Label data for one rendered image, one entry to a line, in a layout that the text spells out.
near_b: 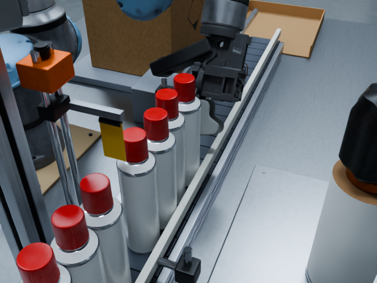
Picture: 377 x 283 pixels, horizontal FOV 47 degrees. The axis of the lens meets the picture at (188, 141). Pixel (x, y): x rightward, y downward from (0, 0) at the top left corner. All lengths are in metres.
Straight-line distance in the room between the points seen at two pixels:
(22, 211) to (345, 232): 0.40
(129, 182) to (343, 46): 1.00
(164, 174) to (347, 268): 0.27
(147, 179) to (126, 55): 0.62
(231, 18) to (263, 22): 0.81
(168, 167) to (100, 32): 0.61
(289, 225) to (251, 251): 0.08
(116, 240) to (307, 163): 0.51
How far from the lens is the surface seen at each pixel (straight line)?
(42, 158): 0.90
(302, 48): 1.37
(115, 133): 0.51
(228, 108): 0.97
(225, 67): 0.74
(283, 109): 1.07
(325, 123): 1.05
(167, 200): 0.65
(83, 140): 0.96
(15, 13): 0.33
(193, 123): 0.68
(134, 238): 0.65
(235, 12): 0.73
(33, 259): 0.43
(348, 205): 0.52
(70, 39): 0.96
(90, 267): 0.48
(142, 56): 1.12
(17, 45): 0.86
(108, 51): 1.17
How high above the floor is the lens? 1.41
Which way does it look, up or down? 38 degrees down
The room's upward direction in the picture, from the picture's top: straight up
